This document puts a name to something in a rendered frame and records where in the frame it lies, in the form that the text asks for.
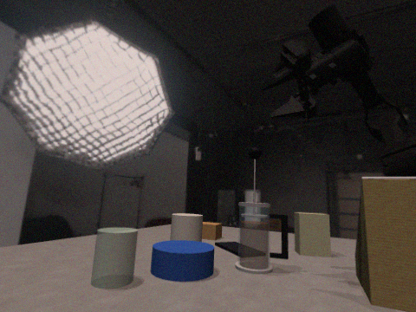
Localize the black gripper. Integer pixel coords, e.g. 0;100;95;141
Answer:
260;39;341;120

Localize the glass french press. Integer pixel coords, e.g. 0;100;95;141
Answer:
235;146;289;274

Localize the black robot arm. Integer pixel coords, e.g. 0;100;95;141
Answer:
309;5;416;177

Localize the dark grey flat rectangular mat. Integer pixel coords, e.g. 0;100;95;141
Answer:
215;242;238;256

